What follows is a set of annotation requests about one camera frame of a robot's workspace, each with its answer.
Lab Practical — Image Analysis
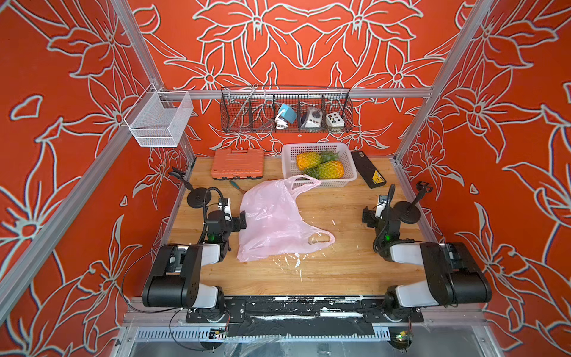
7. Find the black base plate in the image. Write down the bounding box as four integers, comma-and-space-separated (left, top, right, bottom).
184, 295, 424, 339

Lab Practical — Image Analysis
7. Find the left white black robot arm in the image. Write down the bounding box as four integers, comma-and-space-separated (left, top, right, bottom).
141, 187, 247, 323

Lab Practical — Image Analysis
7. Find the black box yellow label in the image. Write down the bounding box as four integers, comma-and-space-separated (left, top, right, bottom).
351, 150, 387, 189

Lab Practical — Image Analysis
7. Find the yellow pineapple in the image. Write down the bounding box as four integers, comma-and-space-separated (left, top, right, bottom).
304, 161, 345, 180
296, 151, 338, 171

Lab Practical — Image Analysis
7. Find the green handled screwdriver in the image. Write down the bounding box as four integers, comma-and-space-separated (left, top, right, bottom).
230, 180, 246, 194

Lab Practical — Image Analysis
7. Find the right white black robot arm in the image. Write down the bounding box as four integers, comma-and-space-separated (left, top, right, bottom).
362, 184, 492, 322

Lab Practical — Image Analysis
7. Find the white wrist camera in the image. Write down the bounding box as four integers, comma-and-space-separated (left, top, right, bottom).
218, 197, 232, 221
375, 195, 388, 219

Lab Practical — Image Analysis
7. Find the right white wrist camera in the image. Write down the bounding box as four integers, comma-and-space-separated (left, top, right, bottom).
375, 195, 388, 219

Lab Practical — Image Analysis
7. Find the white knob device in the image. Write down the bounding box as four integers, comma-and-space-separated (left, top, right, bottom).
301, 107, 324, 132

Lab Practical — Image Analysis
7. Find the orange tool case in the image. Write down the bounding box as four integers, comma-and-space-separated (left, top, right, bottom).
211, 149, 265, 180

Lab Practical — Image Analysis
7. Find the right black round stand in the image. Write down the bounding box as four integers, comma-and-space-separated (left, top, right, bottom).
393, 181, 434, 224

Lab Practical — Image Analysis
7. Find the clear wire wall basket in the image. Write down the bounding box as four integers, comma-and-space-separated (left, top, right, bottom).
124, 91, 194, 148

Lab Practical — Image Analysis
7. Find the left black round stand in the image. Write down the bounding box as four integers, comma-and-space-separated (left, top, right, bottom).
168, 167, 211, 209

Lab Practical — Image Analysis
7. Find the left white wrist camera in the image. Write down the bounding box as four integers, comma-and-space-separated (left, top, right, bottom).
218, 197, 232, 221

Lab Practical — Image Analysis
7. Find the black wire wall basket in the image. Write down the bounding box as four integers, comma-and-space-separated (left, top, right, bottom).
220, 84, 355, 134

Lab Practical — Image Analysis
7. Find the white button box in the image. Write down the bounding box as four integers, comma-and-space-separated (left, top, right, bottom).
326, 112, 345, 133

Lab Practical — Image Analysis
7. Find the blue white device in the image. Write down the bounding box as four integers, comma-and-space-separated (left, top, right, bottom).
274, 104, 297, 130

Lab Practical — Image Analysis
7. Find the black round stand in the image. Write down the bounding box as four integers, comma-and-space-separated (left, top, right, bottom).
168, 167, 211, 209
393, 181, 434, 224

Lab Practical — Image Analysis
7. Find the pink plastic bag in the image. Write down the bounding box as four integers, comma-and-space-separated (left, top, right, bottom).
237, 175, 335, 263

